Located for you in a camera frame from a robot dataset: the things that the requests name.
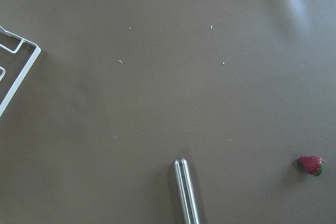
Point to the steel muddler black tip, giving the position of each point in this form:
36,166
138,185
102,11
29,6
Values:
186,191

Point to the red strawberry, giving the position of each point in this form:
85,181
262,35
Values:
313,165

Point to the white wire cup rack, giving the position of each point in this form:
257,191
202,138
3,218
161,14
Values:
18,55

